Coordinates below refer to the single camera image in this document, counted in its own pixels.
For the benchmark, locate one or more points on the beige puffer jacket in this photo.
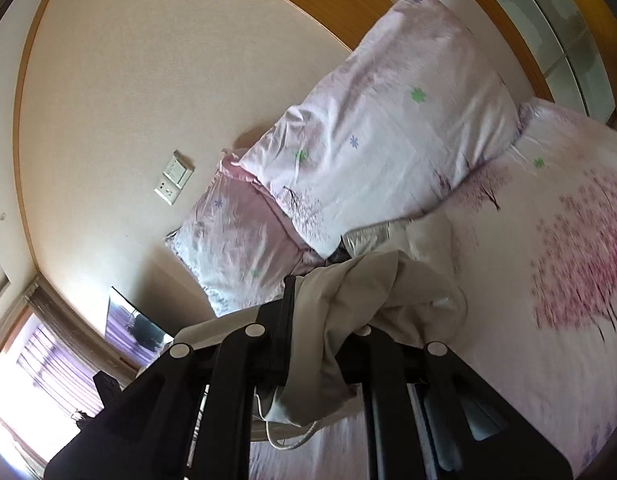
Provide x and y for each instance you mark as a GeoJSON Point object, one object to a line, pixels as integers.
{"type": "Point", "coordinates": [400, 279]}

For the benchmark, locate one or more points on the white wall switch panel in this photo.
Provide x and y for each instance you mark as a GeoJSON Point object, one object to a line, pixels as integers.
{"type": "Point", "coordinates": [173, 178]}

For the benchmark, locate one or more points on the large pink floral pillow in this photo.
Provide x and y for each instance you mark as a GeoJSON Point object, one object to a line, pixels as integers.
{"type": "Point", "coordinates": [391, 132]}

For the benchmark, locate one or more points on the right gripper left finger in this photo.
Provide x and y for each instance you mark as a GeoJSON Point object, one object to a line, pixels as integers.
{"type": "Point", "coordinates": [189, 415]}

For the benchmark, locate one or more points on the small pink floral pillow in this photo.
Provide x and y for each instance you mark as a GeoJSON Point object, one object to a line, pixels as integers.
{"type": "Point", "coordinates": [237, 243]}

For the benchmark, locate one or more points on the pink cherry blossom bedsheet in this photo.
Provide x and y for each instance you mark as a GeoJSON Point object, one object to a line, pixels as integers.
{"type": "Point", "coordinates": [535, 254]}

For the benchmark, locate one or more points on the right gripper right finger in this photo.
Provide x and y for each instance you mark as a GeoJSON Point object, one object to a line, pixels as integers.
{"type": "Point", "coordinates": [429, 415]}

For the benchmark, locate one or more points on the framed purple picture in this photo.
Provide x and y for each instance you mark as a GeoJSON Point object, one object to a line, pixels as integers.
{"type": "Point", "coordinates": [133, 334]}

